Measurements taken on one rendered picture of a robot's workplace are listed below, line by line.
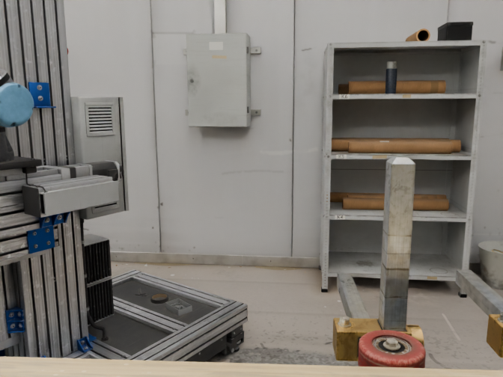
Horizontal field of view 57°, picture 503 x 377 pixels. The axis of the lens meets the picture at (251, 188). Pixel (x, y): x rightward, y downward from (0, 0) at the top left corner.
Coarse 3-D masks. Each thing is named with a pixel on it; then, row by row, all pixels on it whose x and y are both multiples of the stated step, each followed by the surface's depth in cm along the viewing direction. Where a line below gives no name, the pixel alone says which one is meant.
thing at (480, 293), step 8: (456, 272) 98; (464, 272) 96; (472, 272) 96; (456, 280) 98; (464, 280) 94; (472, 280) 92; (480, 280) 92; (464, 288) 94; (472, 288) 90; (480, 288) 88; (488, 288) 88; (472, 296) 90; (480, 296) 86; (488, 296) 84; (496, 296) 84; (480, 304) 86; (488, 304) 83; (496, 304) 81; (488, 312) 83; (496, 312) 80
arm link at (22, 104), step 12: (0, 72) 122; (0, 84) 121; (12, 84) 122; (0, 96) 120; (12, 96) 123; (24, 96) 126; (0, 108) 121; (12, 108) 123; (24, 108) 126; (0, 120) 122; (12, 120) 124; (24, 120) 127
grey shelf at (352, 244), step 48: (336, 48) 297; (384, 48) 294; (432, 48) 292; (480, 48) 263; (336, 96) 276; (384, 96) 273; (432, 96) 270; (480, 96) 267; (384, 192) 326; (432, 192) 323; (336, 240) 336; (432, 240) 329
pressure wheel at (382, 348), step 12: (372, 336) 60; (384, 336) 60; (396, 336) 60; (408, 336) 60; (360, 348) 57; (372, 348) 57; (384, 348) 57; (396, 348) 57; (408, 348) 57; (420, 348) 57; (360, 360) 58; (372, 360) 55; (384, 360) 54; (396, 360) 54; (408, 360) 54; (420, 360) 55
